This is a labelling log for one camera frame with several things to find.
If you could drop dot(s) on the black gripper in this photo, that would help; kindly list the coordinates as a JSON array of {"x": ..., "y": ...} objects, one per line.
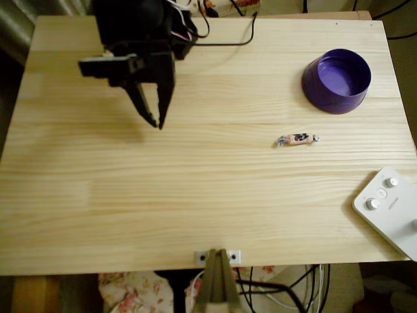
[{"x": 156, "y": 70}]

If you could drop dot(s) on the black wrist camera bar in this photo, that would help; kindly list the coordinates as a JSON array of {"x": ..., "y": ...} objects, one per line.
[{"x": 104, "y": 66}]

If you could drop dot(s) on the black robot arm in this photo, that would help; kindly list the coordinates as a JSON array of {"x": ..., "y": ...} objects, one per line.
[{"x": 130, "y": 19}]

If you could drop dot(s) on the purple bowl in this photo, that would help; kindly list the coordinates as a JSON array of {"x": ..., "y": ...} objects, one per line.
[{"x": 335, "y": 75}]

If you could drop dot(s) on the white box with knobs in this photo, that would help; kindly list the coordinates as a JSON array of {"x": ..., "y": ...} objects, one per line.
[{"x": 391, "y": 212}]

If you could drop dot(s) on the black pole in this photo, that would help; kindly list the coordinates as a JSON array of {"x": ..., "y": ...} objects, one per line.
[{"x": 177, "y": 293}]

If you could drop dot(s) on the floral patterned cloth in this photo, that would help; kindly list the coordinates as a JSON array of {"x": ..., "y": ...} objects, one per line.
[
  {"x": 224, "y": 6},
  {"x": 130, "y": 293}
]

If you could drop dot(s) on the candy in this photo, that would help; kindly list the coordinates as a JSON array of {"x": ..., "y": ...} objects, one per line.
[{"x": 298, "y": 138}]

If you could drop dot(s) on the beige folded curtain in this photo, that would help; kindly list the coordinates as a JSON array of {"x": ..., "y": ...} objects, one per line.
[{"x": 19, "y": 26}]

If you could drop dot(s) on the white metal bracket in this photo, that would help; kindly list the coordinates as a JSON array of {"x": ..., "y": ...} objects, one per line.
[{"x": 236, "y": 256}]

